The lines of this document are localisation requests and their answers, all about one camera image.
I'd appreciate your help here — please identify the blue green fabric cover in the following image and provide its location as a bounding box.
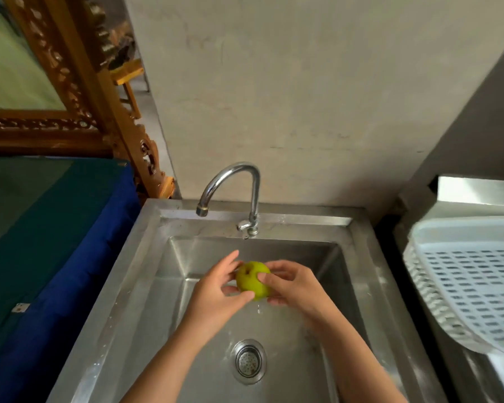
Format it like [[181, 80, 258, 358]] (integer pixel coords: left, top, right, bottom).
[[0, 157, 142, 403]]

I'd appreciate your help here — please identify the round metal sink drain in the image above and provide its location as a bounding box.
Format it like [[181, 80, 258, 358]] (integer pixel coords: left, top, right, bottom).
[[230, 339, 267, 385]]

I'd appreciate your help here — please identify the person's right forearm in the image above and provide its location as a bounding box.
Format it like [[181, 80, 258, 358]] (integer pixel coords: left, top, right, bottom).
[[314, 308, 408, 403]]

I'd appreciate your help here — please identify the white plastic dish rack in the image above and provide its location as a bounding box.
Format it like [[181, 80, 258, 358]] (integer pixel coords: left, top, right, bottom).
[[403, 216, 504, 360]]

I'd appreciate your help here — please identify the chrome gooseneck faucet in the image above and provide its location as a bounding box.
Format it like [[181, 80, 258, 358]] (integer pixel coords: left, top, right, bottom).
[[196, 162, 262, 240]]

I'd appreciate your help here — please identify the green apple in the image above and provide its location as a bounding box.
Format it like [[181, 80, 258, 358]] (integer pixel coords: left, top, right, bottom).
[[235, 261, 273, 301]]

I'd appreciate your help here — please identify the small wooden stool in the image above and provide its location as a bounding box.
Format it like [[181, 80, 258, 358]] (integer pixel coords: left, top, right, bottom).
[[110, 58, 145, 120]]

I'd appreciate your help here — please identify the person's left hand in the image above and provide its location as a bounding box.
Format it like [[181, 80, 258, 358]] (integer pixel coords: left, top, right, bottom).
[[184, 249, 255, 337]]

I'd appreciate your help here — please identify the carved wooden mirror frame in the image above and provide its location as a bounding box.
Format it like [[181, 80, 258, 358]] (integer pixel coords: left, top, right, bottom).
[[0, 0, 176, 200]]

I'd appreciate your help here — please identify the person's right hand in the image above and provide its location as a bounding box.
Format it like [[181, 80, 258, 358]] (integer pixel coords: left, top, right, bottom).
[[257, 260, 335, 328]]

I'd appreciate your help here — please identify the stainless steel sink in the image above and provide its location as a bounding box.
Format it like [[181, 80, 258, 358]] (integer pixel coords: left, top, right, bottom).
[[47, 199, 447, 403]]

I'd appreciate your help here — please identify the person's left forearm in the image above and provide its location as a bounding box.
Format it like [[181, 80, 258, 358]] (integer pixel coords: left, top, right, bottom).
[[120, 318, 214, 403]]

